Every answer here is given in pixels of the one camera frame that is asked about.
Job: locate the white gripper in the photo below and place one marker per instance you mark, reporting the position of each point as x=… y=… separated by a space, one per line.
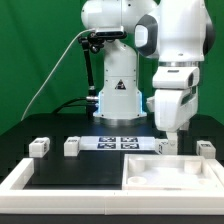
x=172 y=109

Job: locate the white U-shaped obstacle fence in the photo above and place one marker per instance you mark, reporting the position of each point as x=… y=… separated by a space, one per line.
x=15 y=199

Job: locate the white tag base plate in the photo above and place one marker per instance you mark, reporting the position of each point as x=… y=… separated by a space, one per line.
x=116 y=143

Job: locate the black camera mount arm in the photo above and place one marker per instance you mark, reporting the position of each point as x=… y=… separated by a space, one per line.
x=91 y=104

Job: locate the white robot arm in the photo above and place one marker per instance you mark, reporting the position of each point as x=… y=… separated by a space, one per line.
x=178 y=33

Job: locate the white square table top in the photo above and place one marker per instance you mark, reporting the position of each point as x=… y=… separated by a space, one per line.
x=169 y=172

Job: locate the grey camera on mount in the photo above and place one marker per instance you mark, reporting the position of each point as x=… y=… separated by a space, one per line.
x=114 y=33

